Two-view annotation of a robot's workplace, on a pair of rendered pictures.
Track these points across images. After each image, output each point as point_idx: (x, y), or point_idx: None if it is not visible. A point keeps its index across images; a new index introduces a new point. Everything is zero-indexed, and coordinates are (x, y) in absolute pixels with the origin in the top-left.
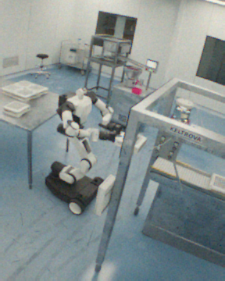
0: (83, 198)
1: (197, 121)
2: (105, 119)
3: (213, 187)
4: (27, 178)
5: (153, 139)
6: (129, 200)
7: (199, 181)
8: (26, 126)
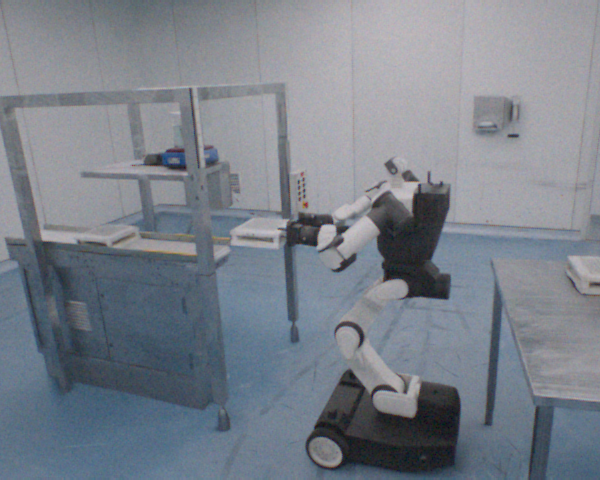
0: (346, 373)
1: (166, 136)
2: (327, 225)
3: (132, 226)
4: (522, 445)
5: None
6: (237, 456)
7: (140, 246)
8: (509, 260)
